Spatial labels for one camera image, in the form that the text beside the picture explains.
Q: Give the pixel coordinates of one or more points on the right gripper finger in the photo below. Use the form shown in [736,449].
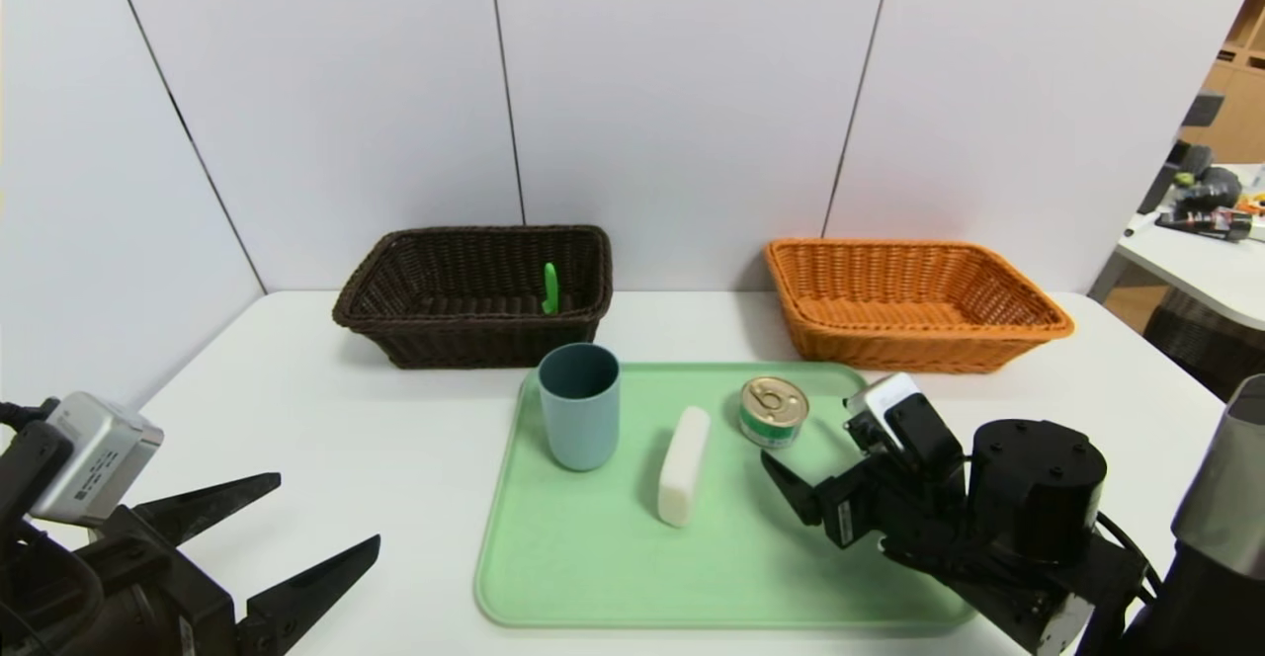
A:
[796,493]

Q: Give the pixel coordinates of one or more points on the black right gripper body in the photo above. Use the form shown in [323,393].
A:
[845,518]

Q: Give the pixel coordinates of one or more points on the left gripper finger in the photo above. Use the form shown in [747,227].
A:
[208,503]
[306,592]

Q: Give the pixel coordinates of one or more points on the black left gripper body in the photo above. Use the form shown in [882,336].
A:
[186,575]

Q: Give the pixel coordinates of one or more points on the gold lid food can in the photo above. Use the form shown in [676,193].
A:
[774,411]

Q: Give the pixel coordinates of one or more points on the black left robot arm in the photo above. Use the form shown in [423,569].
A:
[49,607]

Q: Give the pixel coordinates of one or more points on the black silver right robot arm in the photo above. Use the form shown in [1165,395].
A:
[1033,478]

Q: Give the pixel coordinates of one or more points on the orange wicker basket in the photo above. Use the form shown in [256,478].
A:
[889,345]

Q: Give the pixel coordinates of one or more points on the dark brown wicker basket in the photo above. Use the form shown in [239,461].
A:
[445,340]

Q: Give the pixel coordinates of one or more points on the light green plastic tray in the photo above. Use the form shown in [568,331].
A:
[613,557]

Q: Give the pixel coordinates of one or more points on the blue plastic cup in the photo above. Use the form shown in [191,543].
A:
[581,429]

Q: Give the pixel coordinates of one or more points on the dark woven bin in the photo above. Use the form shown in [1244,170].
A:
[1196,350]

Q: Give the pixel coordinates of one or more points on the white side table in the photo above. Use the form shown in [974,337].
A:
[1186,266]

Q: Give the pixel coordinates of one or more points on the black tray with tools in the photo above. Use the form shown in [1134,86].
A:
[1206,224]

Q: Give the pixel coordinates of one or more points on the black upright stand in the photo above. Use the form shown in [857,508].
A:
[1166,177]

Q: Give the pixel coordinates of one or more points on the dark grey clutter pile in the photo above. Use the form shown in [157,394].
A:
[1216,189]

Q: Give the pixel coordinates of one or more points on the wooden shelf unit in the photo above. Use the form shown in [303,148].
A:
[1240,113]

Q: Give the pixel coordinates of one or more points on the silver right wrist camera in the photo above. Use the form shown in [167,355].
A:
[889,414]

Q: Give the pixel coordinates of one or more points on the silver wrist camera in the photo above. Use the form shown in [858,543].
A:
[94,458]
[889,414]

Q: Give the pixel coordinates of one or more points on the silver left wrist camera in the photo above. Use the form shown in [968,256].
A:
[94,458]

